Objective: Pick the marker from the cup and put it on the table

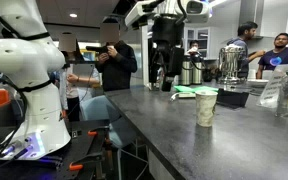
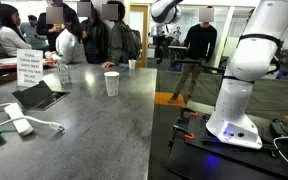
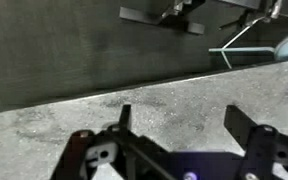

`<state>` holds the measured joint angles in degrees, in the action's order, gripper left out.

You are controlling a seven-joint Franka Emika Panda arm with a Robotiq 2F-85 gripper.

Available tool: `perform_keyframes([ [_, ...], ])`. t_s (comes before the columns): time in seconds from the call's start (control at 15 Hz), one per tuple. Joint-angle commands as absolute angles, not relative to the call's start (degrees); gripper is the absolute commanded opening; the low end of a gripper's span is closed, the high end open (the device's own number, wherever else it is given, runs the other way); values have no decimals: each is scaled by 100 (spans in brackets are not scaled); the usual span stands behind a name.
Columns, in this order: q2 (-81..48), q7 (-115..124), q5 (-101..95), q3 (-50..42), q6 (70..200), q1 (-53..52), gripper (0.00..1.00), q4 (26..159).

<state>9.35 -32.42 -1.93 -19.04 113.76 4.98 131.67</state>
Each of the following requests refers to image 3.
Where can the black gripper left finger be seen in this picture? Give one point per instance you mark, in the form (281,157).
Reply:
(138,156)

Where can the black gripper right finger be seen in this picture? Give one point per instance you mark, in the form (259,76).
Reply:
(263,144)

